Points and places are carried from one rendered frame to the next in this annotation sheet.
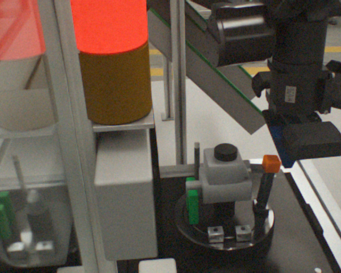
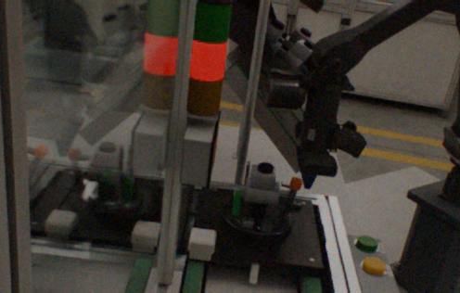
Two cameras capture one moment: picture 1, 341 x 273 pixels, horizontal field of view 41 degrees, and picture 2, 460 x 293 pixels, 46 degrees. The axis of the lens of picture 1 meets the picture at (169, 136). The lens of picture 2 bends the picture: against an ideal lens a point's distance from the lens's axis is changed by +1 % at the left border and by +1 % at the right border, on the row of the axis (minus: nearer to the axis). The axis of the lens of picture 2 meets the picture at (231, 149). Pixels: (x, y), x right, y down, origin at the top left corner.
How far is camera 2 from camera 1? 44 cm
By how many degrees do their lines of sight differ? 7
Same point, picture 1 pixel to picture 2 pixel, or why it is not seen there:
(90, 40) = (196, 72)
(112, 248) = (184, 175)
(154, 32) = (236, 81)
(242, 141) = not seen: hidden behind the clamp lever
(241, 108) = (291, 150)
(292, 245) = (300, 244)
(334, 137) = (329, 163)
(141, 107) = (212, 109)
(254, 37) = (291, 93)
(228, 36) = (275, 89)
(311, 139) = (314, 161)
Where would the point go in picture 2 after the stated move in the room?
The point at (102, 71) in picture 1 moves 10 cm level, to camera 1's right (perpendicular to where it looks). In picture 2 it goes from (198, 88) to (273, 99)
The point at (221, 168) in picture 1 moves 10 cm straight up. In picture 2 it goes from (260, 176) to (268, 126)
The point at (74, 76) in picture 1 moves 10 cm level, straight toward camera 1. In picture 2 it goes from (185, 88) to (187, 115)
